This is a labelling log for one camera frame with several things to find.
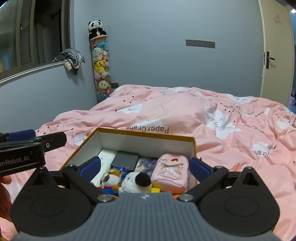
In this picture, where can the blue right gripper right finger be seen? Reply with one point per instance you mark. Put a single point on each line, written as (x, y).
(199, 169)

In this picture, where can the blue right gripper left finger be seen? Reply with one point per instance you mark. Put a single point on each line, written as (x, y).
(89, 169)

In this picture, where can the red panda plush toy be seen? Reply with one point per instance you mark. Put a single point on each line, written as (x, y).
(110, 182)

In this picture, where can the pink mini backpack pouch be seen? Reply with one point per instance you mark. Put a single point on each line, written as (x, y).
(171, 173)

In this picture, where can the white plush dog black ear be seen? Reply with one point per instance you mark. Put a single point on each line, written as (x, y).
(136, 182)

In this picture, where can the white bedroom door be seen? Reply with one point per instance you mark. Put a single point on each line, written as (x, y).
(279, 41)

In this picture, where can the person's left hand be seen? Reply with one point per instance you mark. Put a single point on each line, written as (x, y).
(5, 198)

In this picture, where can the white glasses case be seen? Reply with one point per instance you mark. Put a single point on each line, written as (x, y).
(106, 157)

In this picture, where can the black small box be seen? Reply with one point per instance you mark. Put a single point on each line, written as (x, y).
(127, 159)

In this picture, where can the orange cardboard storage box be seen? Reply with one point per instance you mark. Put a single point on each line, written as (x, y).
(145, 144)

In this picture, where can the pink printed duvet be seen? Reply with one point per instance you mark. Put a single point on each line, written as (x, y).
(230, 131)

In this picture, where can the yellow plastic toy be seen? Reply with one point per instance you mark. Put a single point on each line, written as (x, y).
(155, 190)

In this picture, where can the illustrated card box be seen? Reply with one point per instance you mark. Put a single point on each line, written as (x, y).
(146, 164)

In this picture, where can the striped cloth on sill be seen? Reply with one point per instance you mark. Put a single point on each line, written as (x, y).
(71, 58)

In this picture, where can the window with grey frame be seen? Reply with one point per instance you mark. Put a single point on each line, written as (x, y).
(33, 33)

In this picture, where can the grey wall socket strip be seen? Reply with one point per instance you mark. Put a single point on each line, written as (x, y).
(200, 43)

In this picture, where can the black door handle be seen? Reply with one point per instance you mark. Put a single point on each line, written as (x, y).
(269, 61)

